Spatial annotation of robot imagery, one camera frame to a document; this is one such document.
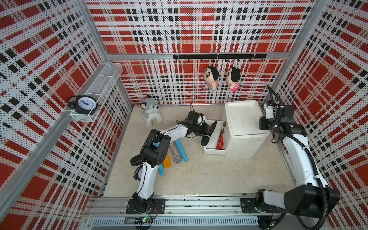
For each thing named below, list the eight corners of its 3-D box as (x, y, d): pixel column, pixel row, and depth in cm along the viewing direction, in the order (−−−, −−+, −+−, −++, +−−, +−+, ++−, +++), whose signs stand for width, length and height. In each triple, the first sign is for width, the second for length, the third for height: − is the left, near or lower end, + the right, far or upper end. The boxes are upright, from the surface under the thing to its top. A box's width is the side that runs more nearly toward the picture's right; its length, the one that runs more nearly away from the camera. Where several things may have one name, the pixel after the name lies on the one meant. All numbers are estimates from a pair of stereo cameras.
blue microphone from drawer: (184, 163, 91) (184, 160, 88) (175, 143, 101) (174, 140, 98) (188, 161, 92) (188, 158, 89) (179, 141, 102) (178, 138, 98)
